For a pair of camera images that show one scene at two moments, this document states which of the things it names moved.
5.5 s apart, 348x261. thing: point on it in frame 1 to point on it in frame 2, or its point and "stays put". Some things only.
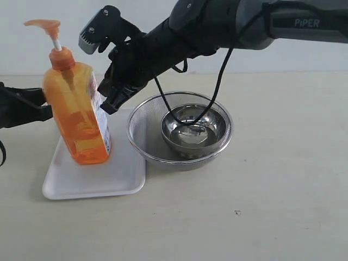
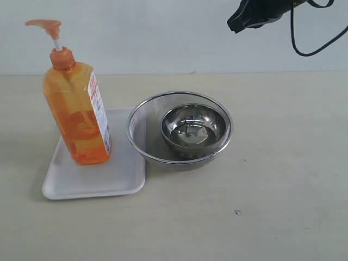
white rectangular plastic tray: x=123 y=173 stays put
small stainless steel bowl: x=196 y=140 stays put
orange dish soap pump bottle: x=82 y=134 stays put
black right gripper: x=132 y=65 to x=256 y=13
